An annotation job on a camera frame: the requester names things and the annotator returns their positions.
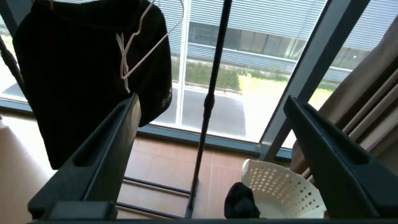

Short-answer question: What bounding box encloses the pink clothes hanger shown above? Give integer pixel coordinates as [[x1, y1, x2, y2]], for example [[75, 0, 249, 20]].
[[119, 0, 185, 80]]

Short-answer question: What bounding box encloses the white laundry basket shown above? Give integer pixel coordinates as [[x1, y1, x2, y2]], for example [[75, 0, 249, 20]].
[[241, 159, 327, 219]]

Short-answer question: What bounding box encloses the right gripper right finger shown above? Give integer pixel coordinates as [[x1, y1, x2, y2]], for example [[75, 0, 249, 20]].
[[283, 95, 398, 218]]

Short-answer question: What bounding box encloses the black knitted garment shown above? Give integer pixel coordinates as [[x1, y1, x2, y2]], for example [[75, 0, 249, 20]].
[[12, 0, 174, 170]]

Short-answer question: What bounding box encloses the heap of clothes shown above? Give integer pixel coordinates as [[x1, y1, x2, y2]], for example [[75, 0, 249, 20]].
[[223, 182, 261, 219]]

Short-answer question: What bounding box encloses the black clothes rack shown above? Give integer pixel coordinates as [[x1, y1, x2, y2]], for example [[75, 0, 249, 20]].
[[0, 0, 233, 219]]

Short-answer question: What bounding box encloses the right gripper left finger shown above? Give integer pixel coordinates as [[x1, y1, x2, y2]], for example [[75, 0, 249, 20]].
[[27, 93, 142, 218]]

